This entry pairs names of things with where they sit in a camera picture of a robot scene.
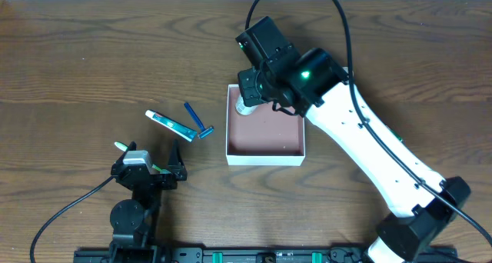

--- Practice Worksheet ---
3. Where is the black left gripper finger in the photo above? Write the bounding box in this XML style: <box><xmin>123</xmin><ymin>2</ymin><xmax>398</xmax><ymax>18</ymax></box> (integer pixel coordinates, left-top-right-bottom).
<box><xmin>121</xmin><ymin>141</ymin><xmax>136</xmax><ymax>159</ymax></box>
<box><xmin>168</xmin><ymin>139</ymin><xmax>185</xmax><ymax>170</ymax></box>

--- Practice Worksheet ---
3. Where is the white shampoo tube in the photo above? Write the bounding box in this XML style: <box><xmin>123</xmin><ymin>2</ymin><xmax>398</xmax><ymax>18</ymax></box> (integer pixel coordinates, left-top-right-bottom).
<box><xmin>235</xmin><ymin>95</ymin><xmax>257</xmax><ymax>116</ymax></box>

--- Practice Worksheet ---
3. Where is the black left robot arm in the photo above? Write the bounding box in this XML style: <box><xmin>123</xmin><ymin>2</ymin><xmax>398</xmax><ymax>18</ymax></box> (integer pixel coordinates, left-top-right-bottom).
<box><xmin>110</xmin><ymin>140</ymin><xmax>188</xmax><ymax>248</ymax></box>

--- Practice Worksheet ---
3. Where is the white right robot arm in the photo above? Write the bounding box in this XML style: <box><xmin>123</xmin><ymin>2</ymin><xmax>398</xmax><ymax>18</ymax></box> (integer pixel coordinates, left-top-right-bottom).
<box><xmin>238</xmin><ymin>44</ymin><xmax>470</xmax><ymax>262</ymax></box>

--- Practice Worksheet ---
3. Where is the green white toothbrush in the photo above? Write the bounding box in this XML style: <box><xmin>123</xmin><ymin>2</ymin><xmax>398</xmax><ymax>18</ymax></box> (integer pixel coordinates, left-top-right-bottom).
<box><xmin>115</xmin><ymin>141</ymin><xmax>170</xmax><ymax>175</ymax></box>

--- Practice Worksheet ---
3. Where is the white green toothpaste tube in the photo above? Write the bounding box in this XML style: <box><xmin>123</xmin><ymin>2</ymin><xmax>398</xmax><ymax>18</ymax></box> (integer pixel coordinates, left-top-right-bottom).
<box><xmin>145</xmin><ymin>110</ymin><xmax>198</xmax><ymax>142</ymax></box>

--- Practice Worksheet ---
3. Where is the blue disposable razor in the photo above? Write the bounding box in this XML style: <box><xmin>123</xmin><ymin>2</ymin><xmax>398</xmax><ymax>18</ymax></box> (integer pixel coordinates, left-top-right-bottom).
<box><xmin>184</xmin><ymin>102</ymin><xmax>214</xmax><ymax>138</ymax></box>

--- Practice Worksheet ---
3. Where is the white box pink interior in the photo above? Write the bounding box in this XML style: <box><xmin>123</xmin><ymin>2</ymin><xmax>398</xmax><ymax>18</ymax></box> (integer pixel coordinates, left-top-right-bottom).
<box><xmin>225</xmin><ymin>85</ymin><xmax>305</xmax><ymax>166</ymax></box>

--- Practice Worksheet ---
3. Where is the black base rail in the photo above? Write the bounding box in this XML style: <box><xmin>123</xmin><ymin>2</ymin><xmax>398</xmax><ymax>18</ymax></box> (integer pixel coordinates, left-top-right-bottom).
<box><xmin>72</xmin><ymin>246</ymin><xmax>458</xmax><ymax>263</ymax></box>

